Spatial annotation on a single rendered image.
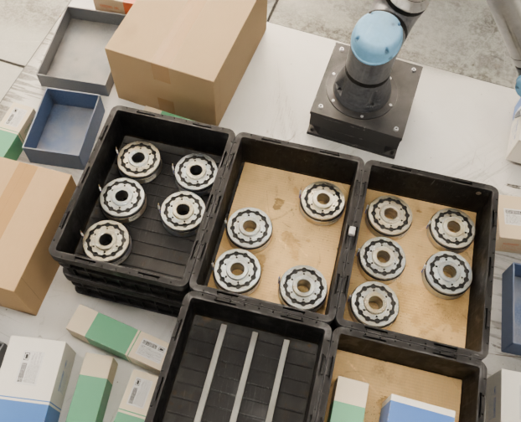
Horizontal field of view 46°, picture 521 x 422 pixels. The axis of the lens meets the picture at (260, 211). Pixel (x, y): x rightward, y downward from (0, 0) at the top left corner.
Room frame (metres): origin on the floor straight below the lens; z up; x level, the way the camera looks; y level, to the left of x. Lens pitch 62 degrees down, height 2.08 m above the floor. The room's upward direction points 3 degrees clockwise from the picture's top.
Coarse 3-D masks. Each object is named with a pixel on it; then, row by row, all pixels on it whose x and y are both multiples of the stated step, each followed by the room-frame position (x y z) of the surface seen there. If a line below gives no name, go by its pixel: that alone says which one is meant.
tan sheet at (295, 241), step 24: (264, 168) 0.79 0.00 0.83; (240, 192) 0.72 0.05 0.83; (264, 192) 0.72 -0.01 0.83; (288, 192) 0.73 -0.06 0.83; (288, 216) 0.66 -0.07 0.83; (288, 240) 0.60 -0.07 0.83; (312, 240) 0.60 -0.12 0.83; (336, 240) 0.61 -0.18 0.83; (264, 264) 0.54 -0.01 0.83; (288, 264) 0.54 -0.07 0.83; (312, 264) 0.55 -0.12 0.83; (216, 288) 0.48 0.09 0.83; (264, 288) 0.48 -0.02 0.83
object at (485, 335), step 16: (368, 176) 0.72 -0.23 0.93; (432, 176) 0.73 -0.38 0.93; (448, 176) 0.73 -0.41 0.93; (496, 192) 0.70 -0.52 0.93; (496, 208) 0.66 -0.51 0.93; (496, 224) 0.62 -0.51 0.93; (352, 240) 0.56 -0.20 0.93; (352, 256) 0.52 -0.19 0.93; (336, 320) 0.39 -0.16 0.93; (384, 336) 0.36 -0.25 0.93; (400, 336) 0.36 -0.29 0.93; (448, 352) 0.34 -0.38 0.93; (464, 352) 0.34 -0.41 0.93; (480, 352) 0.34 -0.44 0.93
